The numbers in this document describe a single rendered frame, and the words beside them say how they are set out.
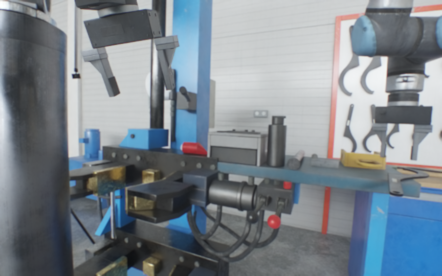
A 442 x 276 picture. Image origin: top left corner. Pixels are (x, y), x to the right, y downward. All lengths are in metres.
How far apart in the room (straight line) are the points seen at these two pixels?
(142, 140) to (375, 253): 1.19
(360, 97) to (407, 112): 1.91
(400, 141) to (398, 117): 1.98
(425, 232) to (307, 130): 1.47
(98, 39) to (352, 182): 0.84
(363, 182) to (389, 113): 0.25
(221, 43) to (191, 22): 1.74
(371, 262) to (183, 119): 1.12
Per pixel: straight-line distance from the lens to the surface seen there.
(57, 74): 0.72
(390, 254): 1.72
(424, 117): 0.79
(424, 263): 1.78
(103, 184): 1.09
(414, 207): 1.64
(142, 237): 1.33
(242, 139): 0.90
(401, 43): 0.65
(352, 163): 1.08
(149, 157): 1.15
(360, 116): 2.67
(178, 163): 1.05
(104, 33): 0.50
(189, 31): 1.36
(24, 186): 0.69
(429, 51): 0.69
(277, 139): 0.89
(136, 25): 0.47
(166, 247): 1.25
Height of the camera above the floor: 1.24
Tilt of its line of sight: 4 degrees down
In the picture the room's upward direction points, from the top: 2 degrees clockwise
